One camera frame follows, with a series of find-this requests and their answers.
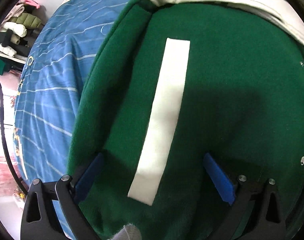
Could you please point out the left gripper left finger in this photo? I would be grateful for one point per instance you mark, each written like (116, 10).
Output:
(40, 219)

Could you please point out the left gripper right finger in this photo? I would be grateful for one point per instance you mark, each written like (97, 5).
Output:
(255, 209)

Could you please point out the green white varsity jacket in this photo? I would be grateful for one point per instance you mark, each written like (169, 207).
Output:
(175, 80)

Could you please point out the pile of folded clothes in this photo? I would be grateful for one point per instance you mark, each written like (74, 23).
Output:
(18, 32)

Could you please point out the blue striped bed sheet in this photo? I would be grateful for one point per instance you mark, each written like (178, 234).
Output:
(51, 84)

